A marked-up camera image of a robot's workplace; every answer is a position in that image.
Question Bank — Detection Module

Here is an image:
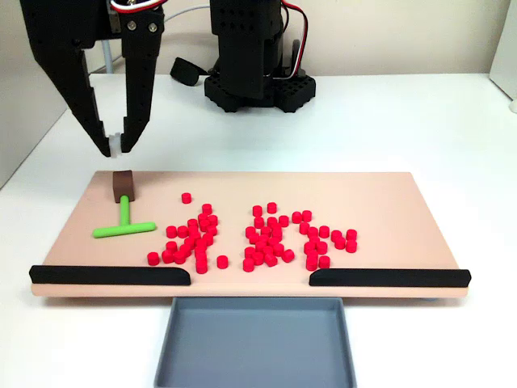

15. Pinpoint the beige side panel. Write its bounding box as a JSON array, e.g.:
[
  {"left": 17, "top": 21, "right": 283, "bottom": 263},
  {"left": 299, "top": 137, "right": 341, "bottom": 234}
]
[{"left": 0, "top": 72, "right": 88, "bottom": 189}]

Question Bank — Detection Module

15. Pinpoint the beige flat board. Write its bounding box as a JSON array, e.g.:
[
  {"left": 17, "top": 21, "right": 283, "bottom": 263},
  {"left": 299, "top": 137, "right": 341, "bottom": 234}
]
[{"left": 30, "top": 171, "right": 472, "bottom": 302}]

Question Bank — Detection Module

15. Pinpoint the pale grey hose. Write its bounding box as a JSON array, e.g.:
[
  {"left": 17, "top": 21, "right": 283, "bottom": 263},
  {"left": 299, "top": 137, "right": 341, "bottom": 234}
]
[{"left": 99, "top": 38, "right": 116, "bottom": 75}]

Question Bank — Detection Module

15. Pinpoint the black rail strip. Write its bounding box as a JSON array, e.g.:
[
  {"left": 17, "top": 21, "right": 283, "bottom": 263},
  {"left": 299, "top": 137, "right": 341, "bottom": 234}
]
[
  {"left": 309, "top": 268, "right": 473, "bottom": 289},
  {"left": 27, "top": 264, "right": 192, "bottom": 287}
]

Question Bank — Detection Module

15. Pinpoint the white side panel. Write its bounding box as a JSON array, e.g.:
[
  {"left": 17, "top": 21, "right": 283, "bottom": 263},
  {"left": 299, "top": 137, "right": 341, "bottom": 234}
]
[{"left": 488, "top": 0, "right": 517, "bottom": 102}]

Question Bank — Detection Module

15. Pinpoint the green T-tool with brown handle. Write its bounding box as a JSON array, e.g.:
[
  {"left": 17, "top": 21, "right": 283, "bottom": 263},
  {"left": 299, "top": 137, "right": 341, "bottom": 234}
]
[{"left": 91, "top": 169, "right": 158, "bottom": 240}]

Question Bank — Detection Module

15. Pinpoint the black table clamp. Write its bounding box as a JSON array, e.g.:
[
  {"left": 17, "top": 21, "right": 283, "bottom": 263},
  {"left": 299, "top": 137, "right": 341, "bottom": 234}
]
[{"left": 169, "top": 56, "right": 203, "bottom": 86}]

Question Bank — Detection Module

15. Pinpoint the grey rectangular tray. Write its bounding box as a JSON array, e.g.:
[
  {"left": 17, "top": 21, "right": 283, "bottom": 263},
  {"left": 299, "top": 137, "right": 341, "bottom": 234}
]
[{"left": 153, "top": 297, "right": 359, "bottom": 388}]

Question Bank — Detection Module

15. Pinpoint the red white black gripper cable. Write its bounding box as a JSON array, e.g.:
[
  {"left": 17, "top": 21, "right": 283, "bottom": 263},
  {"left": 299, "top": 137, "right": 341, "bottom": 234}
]
[{"left": 109, "top": 0, "right": 165, "bottom": 14}]

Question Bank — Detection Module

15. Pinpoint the thin white cable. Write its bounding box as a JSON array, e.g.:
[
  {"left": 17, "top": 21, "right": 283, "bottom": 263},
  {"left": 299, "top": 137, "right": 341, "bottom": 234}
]
[{"left": 161, "top": 3, "right": 212, "bottom": 26}]

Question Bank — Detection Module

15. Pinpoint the red white black arm cable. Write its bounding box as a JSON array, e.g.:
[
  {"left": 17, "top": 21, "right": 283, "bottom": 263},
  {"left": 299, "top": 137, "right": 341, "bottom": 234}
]
[{"left": 281, "top": 0, "right": 310, "bottom": 78}]

